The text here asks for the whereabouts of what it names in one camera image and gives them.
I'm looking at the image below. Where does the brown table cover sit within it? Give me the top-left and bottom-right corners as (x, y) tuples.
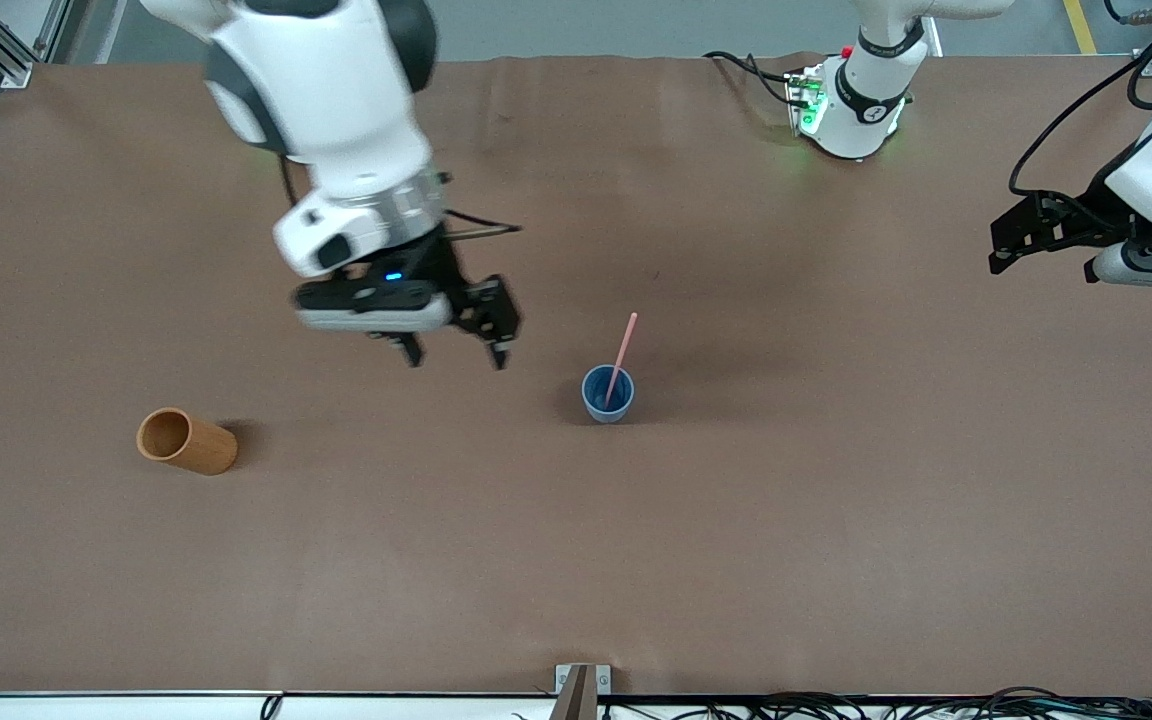
(0, 52), (1152, 698)

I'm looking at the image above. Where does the orange cylindrical cup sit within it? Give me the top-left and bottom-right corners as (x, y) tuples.
(136, 406), (239, 477)

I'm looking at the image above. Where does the pink chopstick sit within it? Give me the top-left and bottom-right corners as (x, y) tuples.
(603, 311), (640, 407)

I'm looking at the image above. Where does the white table edge rail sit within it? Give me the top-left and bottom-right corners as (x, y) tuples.
(0, 689), (1152, 720)

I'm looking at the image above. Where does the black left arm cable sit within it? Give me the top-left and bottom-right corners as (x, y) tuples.
(1008, 0), (1152, 197)

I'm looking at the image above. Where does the grey metal bracket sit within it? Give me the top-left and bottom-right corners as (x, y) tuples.
(555, 664), (612, 720)

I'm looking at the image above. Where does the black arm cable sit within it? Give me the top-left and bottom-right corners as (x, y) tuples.
(1008, 0), (1152, 197)
(441, 208), (524, 243)

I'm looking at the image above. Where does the black cable bundle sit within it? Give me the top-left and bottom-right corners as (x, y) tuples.
(601, 685), (1152, 720)

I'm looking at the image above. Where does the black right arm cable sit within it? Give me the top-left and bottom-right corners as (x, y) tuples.
(441, 208), (524, 243)

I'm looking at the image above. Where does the brown camera pole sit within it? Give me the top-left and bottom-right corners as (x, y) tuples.
(548, 667), (599, 720)

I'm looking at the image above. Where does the blue cup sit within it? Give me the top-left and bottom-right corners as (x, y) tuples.
(581, 364), (636, 425)

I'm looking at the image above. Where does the black left base cable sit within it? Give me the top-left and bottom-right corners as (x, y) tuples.
(703, 49), (800, 107)

